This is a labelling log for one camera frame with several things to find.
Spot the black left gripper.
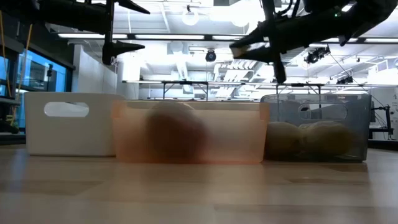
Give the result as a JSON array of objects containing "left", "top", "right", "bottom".
[{"left": 77, "top": 0, "right": 151, "bottom": 65}]

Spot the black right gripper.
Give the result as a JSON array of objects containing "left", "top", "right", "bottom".
[{"left": 229, "top": 0, "right": 302, "bottom": 84}]

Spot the dark red bell pepper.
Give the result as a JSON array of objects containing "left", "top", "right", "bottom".
[{"left": 143, "top": 101, "right": 210, "bottom": 163}]

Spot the ceiling light strip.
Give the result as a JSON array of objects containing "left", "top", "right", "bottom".
[
  {"left": 134, "top": 34, "right": 205, "bottom": 40},
  {"left": 363, "top": 37, "right": 398, "bottom": 44},
  {"left": 57, "top": 33, "right": 129, "bottom": 40}
]

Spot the round white ceiling lamp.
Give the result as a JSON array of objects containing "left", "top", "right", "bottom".
[{"left": 182, "top": 4, "right": 200, "bottom": 27}]

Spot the long background table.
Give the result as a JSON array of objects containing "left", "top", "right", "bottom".
[{"left": 123, "top": 80, "right": 398, "bottom": 102}]

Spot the orange translucent plastic basket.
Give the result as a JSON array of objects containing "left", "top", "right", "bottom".
[{"left": 111, "top": 99, "right": 271, "bottom": 165}]

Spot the blue glass window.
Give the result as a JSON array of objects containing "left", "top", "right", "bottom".
[{"left": 0, "top": 49, "right": 68, "bottom": 128}]

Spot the grey translucent plastic basket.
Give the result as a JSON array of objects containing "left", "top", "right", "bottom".
[{"left": 260, "top": 93, "right": 373, "bottom": 162}]

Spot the white plastic basket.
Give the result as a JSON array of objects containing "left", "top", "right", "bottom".
[{"left": 24, "top": 91, "right": 126, "bottom": 157}]

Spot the black equipment stand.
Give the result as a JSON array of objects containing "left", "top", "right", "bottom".
[{"left": 369, "top": 104, "right": 394, "bottom": 141}]

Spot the round hanging black camera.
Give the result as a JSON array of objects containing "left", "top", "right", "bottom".
[{"left": 205, "top": 49, "right": 218, "bottom": 63}]

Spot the black ceiling camera rig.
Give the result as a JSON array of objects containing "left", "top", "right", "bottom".
[{"left": 303, "top": 45, "right": 331, "bottom": 65}]

